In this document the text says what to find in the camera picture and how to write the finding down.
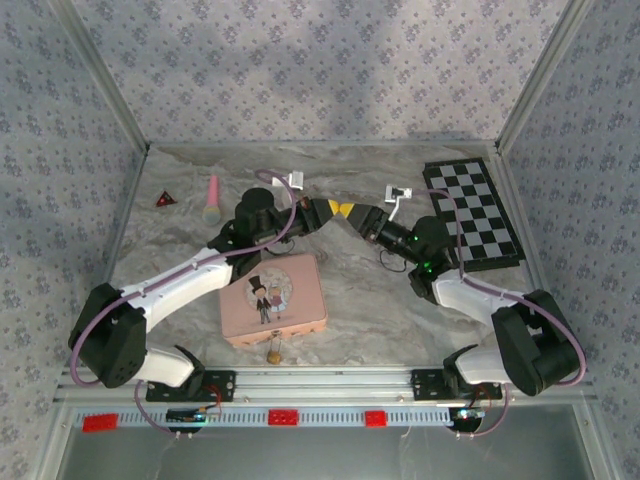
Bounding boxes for pink toy microphone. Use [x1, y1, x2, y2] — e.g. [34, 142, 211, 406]
[201, 174, 224, 227]

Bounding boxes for black and white checkerboard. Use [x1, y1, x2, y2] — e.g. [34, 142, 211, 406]
[422, 157, 527, 274]

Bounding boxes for pink box with cartoon couple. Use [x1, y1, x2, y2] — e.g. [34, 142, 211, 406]
[218, 252, 330, 350]

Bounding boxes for small circuit board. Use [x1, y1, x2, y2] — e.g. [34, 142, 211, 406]
[449, 407, 486, 426]
[166, 407, 209, 424]

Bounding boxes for thin black gripper wire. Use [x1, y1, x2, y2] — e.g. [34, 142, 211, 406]
[378, 247, 409, 274]

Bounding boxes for aluminium table edge rail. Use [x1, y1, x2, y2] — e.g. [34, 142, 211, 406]
[147, 141, 501, 151]

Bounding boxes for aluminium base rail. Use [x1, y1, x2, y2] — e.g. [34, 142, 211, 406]
[53, 367, 599, 404]

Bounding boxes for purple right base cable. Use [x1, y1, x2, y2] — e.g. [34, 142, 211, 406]
[455, 383, 510, 440]

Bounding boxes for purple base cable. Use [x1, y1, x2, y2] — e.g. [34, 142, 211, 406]
[133, 380, 182, 437]
[455, 383, 510, 440]

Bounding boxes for grey slotted cable duct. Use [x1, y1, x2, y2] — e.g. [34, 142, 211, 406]
[72, 405, 484, 431]

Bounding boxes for aluminium frame post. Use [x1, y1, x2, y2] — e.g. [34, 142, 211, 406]
[494, 0, 601, 155]
[53, 0, 152, 154]

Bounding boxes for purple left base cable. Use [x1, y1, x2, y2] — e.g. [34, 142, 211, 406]
[133, 380, 182, 437]

